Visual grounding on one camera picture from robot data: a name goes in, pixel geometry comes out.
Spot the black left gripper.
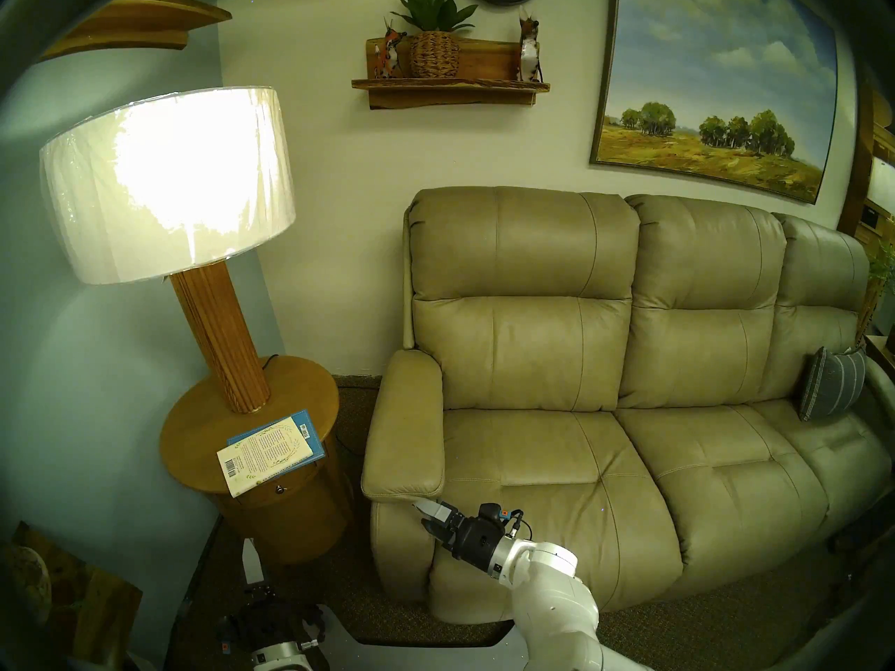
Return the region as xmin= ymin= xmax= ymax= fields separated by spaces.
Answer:
xmin=224 ymin=538 xmax=324 ymax=651

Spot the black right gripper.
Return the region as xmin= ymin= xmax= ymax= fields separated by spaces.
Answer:
xmin=413 ymin=500 xmax=506 ymax=574

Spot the cream paperback book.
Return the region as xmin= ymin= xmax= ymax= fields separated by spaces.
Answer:
xmin=217 ymin=417 xmax=315 ymax=498

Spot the blue hardcover book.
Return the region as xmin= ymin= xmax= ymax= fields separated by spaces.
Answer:
xmin=226 ymin=410 xmax=327 ymax=468

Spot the beige leather sofa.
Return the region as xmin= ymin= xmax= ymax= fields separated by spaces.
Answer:
xmin=361 ymin=186 xmax=895 ymax=625

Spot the round wooden side table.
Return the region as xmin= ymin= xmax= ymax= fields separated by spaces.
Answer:
xmin=159 ymin=355 xmax=350 ymax=564

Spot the wooden crate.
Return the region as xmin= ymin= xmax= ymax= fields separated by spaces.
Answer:
xmin=10 ymin=521 xmax=143 ymax=667

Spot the round decorative globe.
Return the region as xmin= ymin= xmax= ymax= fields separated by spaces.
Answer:
xmin=0 ymin=544 xmax=53 ymax=628

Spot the grey striped pillow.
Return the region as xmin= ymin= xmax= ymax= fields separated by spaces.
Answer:
xmin=799 ymin=346 xmax=868 ymax=422

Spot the potted plant in wicker basket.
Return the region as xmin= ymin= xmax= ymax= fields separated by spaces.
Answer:
xmin=390 ymin=0 xmax=479 ymax=79

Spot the orange fox figurine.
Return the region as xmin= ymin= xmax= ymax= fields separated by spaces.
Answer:
xmin=373 ymin=18 xmax=406 ymax=80

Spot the dark wooden end table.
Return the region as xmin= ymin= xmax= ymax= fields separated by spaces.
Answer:
xmin=864 ymin=334 xmax=895 ymax=384

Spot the fox figurine right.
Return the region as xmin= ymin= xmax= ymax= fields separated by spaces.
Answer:
xmin=516 ymin=7 xmax=545 ymax=83

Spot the green leafy houseplant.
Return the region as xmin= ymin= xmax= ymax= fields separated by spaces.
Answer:
xmin=854 ymin=242 xmax=895 ymax=352

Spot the framed landscape painting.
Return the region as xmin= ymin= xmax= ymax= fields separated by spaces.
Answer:
xmin=589 ymin=0 xmax=838 ymax=205

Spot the wooden cabinet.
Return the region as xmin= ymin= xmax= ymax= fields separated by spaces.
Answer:
xmin=837 ymin=82 xmax=895 ymax=258

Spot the wooden corner shelf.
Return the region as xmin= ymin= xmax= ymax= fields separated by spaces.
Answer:
xmin=38 ymin=0 xmax=233 ymax=64

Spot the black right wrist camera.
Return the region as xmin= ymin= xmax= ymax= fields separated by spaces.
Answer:
xmin=478 ymin=503 xmax=525 ymax=537

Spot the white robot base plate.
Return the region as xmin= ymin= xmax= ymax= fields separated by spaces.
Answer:
xmin=308 ymin=607 xmax=529 ymax=671

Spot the table lamp with wooden post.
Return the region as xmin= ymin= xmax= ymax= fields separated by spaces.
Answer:
xmin=39 ymin=86 xmax=296 ymax=415

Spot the wooden wall shelf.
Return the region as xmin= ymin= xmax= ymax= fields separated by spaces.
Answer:
xmin=351 ymin=36 xmax=551 ymax=110

